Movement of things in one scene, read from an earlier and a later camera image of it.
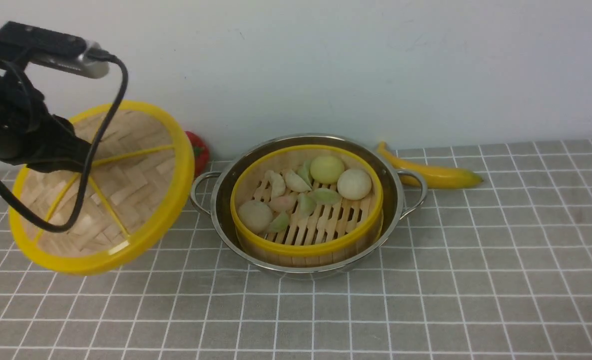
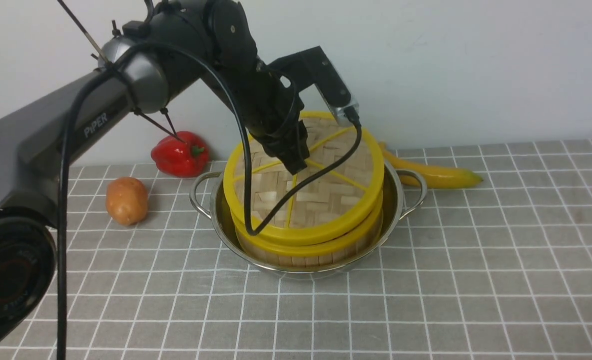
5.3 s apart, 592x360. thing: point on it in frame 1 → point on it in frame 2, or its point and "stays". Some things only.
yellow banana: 435,178 stays
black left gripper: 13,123 → 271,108
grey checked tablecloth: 522,267 stays
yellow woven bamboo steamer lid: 142,177 → 271,184
